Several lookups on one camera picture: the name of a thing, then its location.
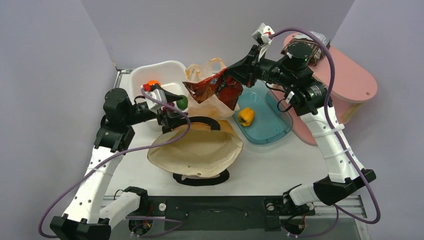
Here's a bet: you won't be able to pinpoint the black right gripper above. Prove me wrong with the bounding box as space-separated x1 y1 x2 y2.
224 44 296 89

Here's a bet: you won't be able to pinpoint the green lime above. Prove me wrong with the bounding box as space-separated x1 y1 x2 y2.
176 95 188 111

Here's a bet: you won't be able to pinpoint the red chip bag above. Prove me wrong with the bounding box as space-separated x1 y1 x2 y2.
183 71 243 111

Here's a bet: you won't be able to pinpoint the orange fruit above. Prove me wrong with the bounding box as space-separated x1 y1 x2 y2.
147 80 161 86

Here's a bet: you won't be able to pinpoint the yellow bell pepper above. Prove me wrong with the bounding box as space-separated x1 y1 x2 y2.
237 107 255 127

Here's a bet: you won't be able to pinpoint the mustard tote bag black straps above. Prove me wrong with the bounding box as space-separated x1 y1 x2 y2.
147 115 244 187

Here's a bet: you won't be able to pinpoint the orange translucent plastic grocery bag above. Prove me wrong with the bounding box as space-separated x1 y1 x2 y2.
185 57 240 120

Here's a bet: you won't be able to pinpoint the brown snack bag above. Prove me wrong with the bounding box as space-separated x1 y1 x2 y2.
280 31 331 67

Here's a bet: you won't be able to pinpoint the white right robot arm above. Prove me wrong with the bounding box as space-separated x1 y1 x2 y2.
224 42 377 215

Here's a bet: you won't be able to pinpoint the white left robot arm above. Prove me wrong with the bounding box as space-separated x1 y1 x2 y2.
49 84 190 240

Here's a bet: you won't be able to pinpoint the white perforated plastic basket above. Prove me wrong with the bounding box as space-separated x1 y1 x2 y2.
127 60 190 132

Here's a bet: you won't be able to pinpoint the teal transparent plastic tub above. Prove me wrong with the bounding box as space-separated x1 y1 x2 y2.
232 81 293 145

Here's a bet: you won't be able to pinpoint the pink two-tier wooden shelf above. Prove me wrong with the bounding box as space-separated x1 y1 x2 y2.
288 43 378 146

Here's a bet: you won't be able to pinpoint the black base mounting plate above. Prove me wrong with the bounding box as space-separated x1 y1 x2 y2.
130 195 316 231

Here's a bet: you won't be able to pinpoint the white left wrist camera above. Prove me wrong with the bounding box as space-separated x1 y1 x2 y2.
141 84 181 113

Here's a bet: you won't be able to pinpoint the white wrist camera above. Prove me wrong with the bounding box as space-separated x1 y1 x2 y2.
141 84 181 113
252 23 275 61

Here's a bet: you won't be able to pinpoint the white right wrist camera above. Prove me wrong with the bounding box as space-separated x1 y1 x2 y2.
252 23 275 61

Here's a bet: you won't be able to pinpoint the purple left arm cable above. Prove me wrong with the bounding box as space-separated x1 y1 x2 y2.
38 87 192 239

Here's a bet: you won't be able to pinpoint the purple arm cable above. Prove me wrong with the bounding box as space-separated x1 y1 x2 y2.
38 87 192 239
269 27 382 239

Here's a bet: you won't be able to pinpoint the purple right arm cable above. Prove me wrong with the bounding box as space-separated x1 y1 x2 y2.
269 27 382 239

